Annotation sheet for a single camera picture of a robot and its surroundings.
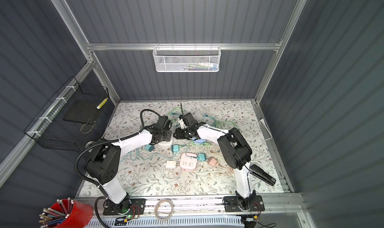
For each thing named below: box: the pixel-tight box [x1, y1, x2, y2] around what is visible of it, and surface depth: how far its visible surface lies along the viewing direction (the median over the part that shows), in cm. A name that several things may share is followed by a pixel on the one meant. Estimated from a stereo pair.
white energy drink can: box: [85, 140, 97, 153], surface depth 82 cm
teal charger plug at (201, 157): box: [197, 153, 207, 162], surface depth 90 cm
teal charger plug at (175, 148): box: [171, 144, 180, 153], surface depth 93 cm
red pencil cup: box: [38, 197, 94, 228], surface depth 62 cm
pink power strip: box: [180, 152, 198, 171], surface depth 88 cm
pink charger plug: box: [208, 156, 217, 166], surface depth 88 cm
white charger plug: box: [165, 160, 177, 169], surface depth 88 cm
